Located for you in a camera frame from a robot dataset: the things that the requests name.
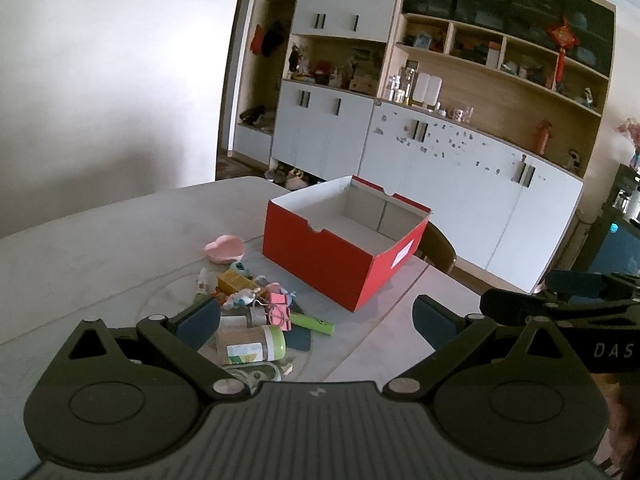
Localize red knot ornament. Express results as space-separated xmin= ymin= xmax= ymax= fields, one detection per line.
xmin=546 ymin=16 xmax=579 ymax=92

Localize yellow-brown small block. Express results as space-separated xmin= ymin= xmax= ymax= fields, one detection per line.
xmin=216 ymin=270 xmax=255 ymax=295

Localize cluster of shelf ornaments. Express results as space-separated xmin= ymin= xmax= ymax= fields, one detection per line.
xmin=287 ymin=42 xmax=383 ymax=96

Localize pink binder clip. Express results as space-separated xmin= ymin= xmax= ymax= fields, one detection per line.
xmin=266 ymin=306 xmax=294 ymax=332
xmin=264 ymin=284 xmax=297 ymax=310

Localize black appliance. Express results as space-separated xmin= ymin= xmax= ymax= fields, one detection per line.
xmin=575 ymin=162 xmax=640 ymax=291

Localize white correction tape dispenser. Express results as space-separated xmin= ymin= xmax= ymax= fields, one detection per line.
xmin=222 ymin=362 xmax=283 ymax=393

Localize green marker pen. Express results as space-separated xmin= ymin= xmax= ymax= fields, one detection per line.
xmin=290 ymin=311 xmax=335 ymax=336

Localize black hanging garment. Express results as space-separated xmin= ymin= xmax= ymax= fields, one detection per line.
xmin=262 ymin=20 xmax=286 ymax=58

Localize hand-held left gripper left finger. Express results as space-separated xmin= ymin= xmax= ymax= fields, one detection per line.
xmin=65 ymin=299 xmax=251 ymax=402

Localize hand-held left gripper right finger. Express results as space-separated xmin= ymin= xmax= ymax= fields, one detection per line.
xmin=382 ymin=294 xmax=586 ymax=403

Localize pink flowers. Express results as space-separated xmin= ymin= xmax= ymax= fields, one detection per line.
xmin=616 ymin=117 xmax=640 ymax=151

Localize wooden chair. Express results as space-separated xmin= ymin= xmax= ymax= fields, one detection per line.
xmin=419 ymin=221 xmax=457 ymax=275

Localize tall white wooden cabinet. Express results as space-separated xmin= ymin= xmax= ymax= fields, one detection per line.
xmin=270 ymin=0 xmax=408 ymax=183

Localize dark teal flat block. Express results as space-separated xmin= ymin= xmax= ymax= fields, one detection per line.
xmin=289 ymin=326 xmax=314 ymax=352

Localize red cardboard box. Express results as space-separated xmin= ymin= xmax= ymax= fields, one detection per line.
xmin=262 ymin=175 xmax=432 ymax=313

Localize small bottle with green cap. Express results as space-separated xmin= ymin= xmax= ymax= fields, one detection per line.
xmin=215 ymin=325 xmax=287 ymax=366

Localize clear glass jar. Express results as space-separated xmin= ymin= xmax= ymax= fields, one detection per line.
xmin=400 ymin=60 xmax=420 ymax=106

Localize red thermos bottle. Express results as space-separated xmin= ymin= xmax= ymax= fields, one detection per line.
xmin=534 ymin=119 xmax=554 ymax=156

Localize wooden entryway cabinet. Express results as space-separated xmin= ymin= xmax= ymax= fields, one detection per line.
xmin=231 ymin=0 xmax=303 ymax=166

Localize dark shoes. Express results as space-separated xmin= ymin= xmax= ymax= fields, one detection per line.
xmin=239 ymin=105 xmax=275 ymax=128

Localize wooden open shelf unit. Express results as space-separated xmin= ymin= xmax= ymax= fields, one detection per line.
xmin=385 ymin=12 xmax=613 ymax=181

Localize white sideboard cabinet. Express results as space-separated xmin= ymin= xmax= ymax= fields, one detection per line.
xmin=357 ymin=99 xmax=585 ymax=295

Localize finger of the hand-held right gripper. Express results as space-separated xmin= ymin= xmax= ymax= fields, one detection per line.
xmin=545 ymin=269 xmax=640 ymax=302
xmin=479 ymin=289 xmax=640 ymax=328

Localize pink heart-shaped dish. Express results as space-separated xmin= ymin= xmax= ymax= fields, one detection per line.
xmin=203 ymin=234 xmax=246 ymax=265

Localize small toy keychain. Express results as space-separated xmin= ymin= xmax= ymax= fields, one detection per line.
xmin=222 ymin=287 xmax=263 ymax=311

